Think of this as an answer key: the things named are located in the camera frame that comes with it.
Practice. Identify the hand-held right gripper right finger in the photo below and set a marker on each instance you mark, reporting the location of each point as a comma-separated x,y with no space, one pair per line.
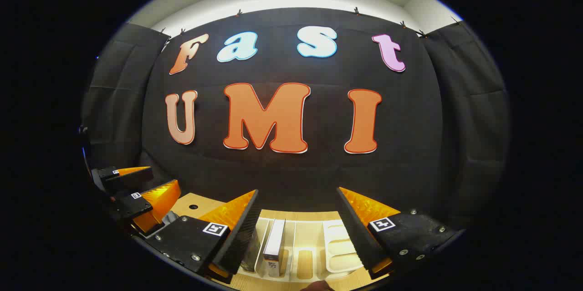
357,236

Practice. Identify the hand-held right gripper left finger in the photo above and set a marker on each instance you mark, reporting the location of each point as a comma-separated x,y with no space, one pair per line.
241,236

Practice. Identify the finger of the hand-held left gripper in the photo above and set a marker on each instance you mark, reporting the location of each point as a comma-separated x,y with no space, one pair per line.
134,206
130,181

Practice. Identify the blue cover book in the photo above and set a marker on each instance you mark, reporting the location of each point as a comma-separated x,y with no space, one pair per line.
251,250

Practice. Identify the white bookshelf rack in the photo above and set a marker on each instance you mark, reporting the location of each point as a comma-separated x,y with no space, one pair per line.
339,245

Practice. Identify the white portrait cover book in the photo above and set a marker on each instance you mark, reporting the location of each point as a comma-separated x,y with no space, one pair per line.
274,241

